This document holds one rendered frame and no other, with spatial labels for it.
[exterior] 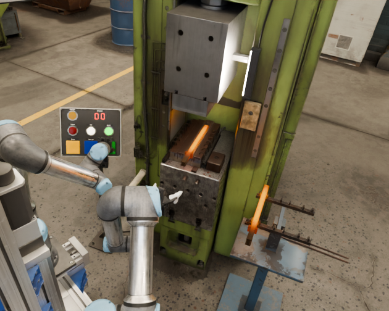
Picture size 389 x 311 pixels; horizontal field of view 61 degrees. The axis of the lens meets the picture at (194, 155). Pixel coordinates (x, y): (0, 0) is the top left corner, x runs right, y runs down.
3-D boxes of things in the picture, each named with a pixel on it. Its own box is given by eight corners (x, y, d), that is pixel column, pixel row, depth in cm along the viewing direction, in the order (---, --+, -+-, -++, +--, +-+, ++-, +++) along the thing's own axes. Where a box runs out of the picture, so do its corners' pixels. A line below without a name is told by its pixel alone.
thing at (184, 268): (201, 296, 232) (202, 295, 231) (127, 268, 244) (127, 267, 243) (217, 253, 262) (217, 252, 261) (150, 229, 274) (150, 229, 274)
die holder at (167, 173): (211, 231, 219) (220, 181, 192) (158, 214, 227) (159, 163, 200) (231, 180, 262) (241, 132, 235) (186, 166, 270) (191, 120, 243)
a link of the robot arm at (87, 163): (81, 183, 151) (95, 164, 151) (70, 170, 158) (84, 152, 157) (93, 187, 158) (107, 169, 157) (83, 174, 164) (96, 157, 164)
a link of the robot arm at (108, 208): (87, 206, 116) (103, 259, 154) (120, 206, 117) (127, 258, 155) (92, 179, 123) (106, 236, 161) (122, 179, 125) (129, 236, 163)
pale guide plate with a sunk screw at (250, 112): (254, 131, 187) (260, 105, 176) (239, 128, 189) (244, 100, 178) (255, 129, 188) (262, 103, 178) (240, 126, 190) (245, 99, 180)
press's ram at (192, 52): (233, 107, 169) (247, 27, 145) (163, 91, 178) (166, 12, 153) (249, 77, 202) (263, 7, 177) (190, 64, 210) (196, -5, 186)
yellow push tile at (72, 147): (79, 153, 191) (80, 140, 189) (66, 153, 190) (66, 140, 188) (80, 153, 193) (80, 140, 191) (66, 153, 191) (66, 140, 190)
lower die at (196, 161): (199, 168, 199) (201, 157, 194) (168, 159, 204) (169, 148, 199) (218, 133, 232) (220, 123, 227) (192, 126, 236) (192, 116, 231)
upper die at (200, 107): (206, 117, 178) (208, 101, 172) (171, 108, 182) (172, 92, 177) (226, 86, 210) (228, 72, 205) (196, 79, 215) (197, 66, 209)
